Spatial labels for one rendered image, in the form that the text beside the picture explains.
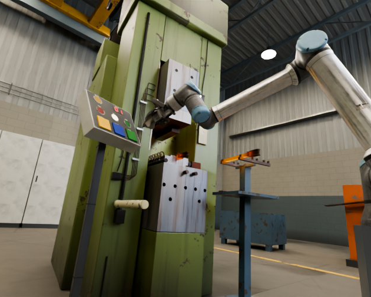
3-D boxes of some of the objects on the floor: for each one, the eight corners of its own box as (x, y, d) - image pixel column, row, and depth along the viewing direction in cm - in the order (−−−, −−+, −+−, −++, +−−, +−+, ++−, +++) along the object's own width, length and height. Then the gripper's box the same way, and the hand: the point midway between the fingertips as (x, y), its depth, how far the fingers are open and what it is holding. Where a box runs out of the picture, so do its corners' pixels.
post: (72, 337, 107) (110, 121, 136) (62, 339, 105) (103, 119, 134) (70, 333, 110) (108, 123, 139) (61, 335, 108) (101, 121, 137)
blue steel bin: (287, 249, 496) (285, 215, 516) (272, 252, 440) (270, 213, 460) (237, 241, 576) (237, 212, 596) (219, 243, 520) (220, 210, 540)
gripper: (169, 108, 119) (140, 132, 125) (179, 115, 126) (151, 137, 133) (164, 97, 123) (136, 121, 130) (174, 104, 130) (146, 126, 137)
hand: (143, 124), depth 132 cm, fingers closed
